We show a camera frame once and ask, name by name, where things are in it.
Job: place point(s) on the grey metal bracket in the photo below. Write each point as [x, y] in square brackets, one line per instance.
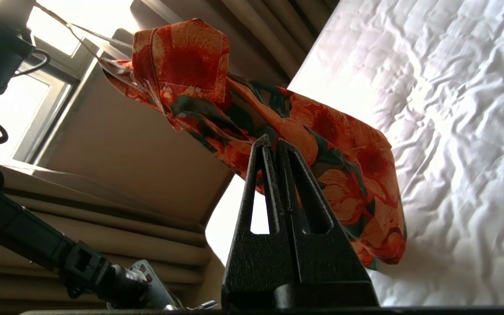
[158, 286]

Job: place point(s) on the orange floral shirt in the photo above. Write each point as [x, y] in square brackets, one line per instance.
[190, 65]

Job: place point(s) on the white bed duvet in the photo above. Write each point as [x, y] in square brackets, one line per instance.
[453, 153]

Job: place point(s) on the window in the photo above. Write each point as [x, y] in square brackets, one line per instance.
[20, 109]

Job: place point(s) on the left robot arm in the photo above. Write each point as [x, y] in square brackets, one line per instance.
[20, 229]

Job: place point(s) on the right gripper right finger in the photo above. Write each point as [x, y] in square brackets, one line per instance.
[328, 258]

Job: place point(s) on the beige curtain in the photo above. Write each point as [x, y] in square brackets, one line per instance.
[252, 30]
[125, 245]

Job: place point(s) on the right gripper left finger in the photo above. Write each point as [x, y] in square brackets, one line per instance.
[254, 262]

